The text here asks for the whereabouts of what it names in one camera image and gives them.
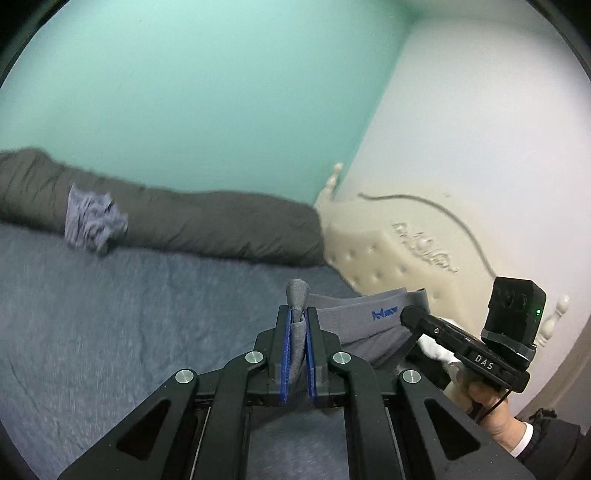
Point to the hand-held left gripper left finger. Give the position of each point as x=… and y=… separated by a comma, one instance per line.
x=287, y=355

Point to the dark grey rolled duvet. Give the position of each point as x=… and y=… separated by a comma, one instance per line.
x=207, y=221

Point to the cream tufted headboard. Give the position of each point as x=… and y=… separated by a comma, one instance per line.
x=369, y=249

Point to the person's right forearm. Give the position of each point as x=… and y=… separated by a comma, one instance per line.
x=545, y=443

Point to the cream bedpost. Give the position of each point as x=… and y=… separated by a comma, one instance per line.
x=556, y=318
x=333, y=180

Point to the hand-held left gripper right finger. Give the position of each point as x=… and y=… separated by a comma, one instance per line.
x=310, y=360

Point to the person's right hand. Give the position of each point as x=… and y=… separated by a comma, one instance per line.
x=496, y=415

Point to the grey pants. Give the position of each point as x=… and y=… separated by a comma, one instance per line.
x=360, y=318

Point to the blue patterned bed sheet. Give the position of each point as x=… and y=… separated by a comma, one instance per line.
x=138, y=314

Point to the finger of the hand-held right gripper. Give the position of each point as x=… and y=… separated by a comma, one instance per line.
x=427, y=325

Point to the blue-grey crumpled garment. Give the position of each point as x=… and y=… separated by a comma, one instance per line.
x=92, y=221

